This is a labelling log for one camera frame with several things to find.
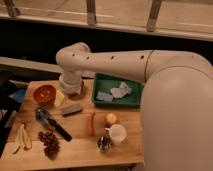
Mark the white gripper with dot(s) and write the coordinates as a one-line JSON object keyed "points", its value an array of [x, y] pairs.
{"points": [[70, 84]]}

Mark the black handled metal scoop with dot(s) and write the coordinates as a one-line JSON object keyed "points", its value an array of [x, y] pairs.
{"points": [[44, 117]]}

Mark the yellow banana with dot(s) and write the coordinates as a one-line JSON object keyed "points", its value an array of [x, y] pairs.
{"points": [[22, 140]]}

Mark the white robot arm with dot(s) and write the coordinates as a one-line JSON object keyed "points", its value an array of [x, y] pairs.
{"points": [[177, 100]]}

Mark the purple bowl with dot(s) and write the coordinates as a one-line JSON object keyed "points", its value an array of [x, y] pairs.
{"points": [[78, 95]]}

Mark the red bowl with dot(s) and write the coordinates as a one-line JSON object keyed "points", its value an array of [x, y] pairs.
{"points": [[45, 95]]}

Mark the grey eraser block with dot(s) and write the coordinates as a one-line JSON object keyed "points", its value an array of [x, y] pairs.
{"points": [[68, 110]]}

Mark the wooden cutting board table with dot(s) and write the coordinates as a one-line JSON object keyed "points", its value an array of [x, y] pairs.
{"points": [[82, 150]]}

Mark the orange carrot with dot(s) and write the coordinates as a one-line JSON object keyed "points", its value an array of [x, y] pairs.
{"points": [[91, 124]]}

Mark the light blue sponge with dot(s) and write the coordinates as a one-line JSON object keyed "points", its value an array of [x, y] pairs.
{"points": [[102, 96]]}

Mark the blue object at left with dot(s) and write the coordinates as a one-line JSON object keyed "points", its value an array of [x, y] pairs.
{"points": [[19, 95]]}

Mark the bunch of dark grapes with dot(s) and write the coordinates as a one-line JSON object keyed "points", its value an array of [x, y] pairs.
{"points": [[51, 144]]}

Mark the green plastic tray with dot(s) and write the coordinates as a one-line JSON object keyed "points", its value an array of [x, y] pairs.
{"points": [[109, 91]]}

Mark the yellow orange fruit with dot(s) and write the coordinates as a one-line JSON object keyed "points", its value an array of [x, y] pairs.
{"points": [[110, 119]]}

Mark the white crumpled cloth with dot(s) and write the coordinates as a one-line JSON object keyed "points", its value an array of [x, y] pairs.
{"points": [[121, 91]]}

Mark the white mug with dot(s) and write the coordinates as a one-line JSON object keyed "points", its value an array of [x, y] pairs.
{"points": [[117, 133]]}

